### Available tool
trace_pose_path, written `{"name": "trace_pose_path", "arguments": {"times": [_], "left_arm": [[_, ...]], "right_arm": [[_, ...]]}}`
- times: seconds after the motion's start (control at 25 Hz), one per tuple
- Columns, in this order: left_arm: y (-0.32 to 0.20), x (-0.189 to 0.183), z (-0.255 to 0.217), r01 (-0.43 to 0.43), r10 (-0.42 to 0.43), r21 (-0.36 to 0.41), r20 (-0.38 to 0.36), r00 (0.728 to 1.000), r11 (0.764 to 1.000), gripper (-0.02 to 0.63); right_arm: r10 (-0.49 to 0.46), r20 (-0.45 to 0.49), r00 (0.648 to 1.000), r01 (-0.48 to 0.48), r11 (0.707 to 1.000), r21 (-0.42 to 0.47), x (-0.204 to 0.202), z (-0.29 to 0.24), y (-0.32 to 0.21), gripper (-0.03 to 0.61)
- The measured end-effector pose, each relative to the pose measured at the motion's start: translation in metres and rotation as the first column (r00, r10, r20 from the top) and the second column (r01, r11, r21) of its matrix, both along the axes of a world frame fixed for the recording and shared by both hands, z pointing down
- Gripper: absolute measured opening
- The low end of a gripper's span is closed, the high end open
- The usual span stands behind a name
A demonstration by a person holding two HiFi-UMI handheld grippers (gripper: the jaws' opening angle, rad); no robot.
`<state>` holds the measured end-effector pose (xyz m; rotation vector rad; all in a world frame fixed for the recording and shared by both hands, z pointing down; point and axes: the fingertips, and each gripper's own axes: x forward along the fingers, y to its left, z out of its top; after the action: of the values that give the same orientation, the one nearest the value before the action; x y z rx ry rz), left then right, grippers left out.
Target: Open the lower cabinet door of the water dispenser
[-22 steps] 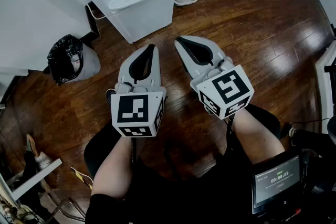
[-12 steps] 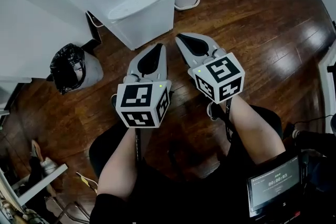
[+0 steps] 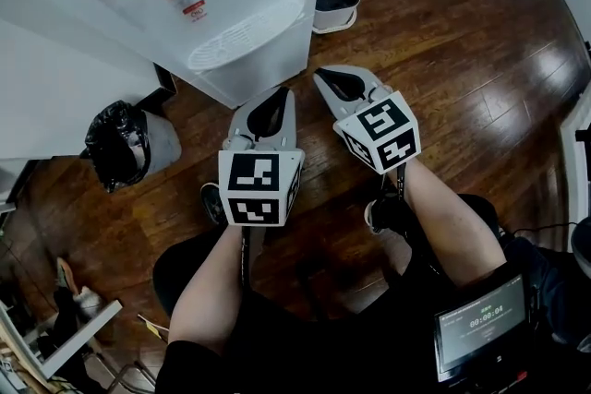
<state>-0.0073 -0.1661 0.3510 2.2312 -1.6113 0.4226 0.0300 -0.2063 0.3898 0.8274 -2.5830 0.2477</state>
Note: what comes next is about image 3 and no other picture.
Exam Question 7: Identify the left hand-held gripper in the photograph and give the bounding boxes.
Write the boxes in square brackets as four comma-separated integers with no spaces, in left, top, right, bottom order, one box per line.
[217,86,306,227]

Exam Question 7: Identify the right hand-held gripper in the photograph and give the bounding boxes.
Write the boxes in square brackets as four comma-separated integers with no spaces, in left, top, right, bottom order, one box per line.
[312,65,422,176]

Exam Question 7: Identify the person's left forearm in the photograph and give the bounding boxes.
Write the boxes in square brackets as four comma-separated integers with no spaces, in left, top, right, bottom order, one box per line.
[167,223,254,350]

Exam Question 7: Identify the person's right forearm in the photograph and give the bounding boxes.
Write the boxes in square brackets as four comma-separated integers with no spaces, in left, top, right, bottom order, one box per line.
[395,157,508,290]

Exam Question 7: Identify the white drip tray grille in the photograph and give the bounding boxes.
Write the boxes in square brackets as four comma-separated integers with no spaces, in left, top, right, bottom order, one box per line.
[187,0,301,71]

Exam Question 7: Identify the person's left shoe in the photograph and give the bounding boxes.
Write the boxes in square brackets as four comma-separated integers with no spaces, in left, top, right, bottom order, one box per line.
[199,182,230,227]

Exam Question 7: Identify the person's shoe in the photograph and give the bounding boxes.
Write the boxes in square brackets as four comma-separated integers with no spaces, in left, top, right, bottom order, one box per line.
[199,182,230,227]
[363,193,404,236]

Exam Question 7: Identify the person's right shoe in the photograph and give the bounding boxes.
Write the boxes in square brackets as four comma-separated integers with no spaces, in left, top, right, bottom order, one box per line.
[363,193,404,236]

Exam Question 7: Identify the grey bin with black bag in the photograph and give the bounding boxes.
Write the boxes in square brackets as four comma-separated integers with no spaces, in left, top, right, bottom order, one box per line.
[81,100,183,195]

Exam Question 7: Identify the yellow paper tag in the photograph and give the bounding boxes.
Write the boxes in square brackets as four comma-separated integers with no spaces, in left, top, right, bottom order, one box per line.
[138,313,168,343]

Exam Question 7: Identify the person's black clothing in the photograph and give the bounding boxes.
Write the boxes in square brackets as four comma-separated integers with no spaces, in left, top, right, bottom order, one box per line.
[151,192,591,394]

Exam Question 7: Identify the black chest-mounted screen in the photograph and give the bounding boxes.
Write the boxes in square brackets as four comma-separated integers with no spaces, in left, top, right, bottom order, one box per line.
[432,273,531,385]

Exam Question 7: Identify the white shelf board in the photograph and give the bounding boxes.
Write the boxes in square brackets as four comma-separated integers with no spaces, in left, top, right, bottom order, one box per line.
[27,299,124,379]

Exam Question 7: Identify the black right gripper strap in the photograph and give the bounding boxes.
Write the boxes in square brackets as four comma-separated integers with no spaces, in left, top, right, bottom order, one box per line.
[379,161,447,281]

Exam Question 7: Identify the black gripper strap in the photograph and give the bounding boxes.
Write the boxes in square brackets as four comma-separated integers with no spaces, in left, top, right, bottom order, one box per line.
[238,224,268,294]
[379,161,447,281]

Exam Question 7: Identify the black left gripper strap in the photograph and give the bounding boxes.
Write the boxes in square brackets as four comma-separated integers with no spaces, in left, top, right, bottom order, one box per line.
[238,224,268,294]

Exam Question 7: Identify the thin black cable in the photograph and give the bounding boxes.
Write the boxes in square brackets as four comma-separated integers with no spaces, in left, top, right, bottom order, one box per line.
[510,221,581,239]

